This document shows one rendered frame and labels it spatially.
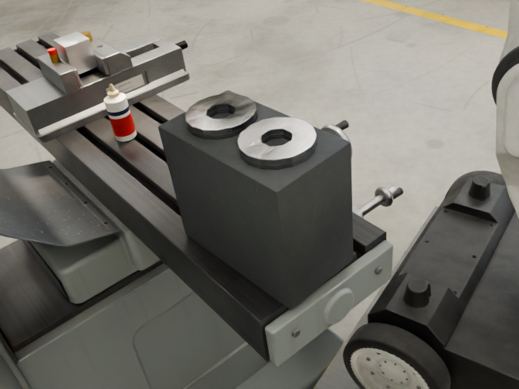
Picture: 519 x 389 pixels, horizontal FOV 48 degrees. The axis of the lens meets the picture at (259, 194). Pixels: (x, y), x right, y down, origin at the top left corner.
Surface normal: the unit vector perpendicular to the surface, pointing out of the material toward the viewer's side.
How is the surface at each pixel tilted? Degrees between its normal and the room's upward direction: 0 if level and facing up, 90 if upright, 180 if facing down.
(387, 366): 90
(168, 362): 90
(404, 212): 0
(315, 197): 90
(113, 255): 90
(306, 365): 0
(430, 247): 0
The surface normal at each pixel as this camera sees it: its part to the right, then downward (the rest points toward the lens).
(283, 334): 0.63, 0.42
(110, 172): -0.11, -0.79
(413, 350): 0.13, -0.64
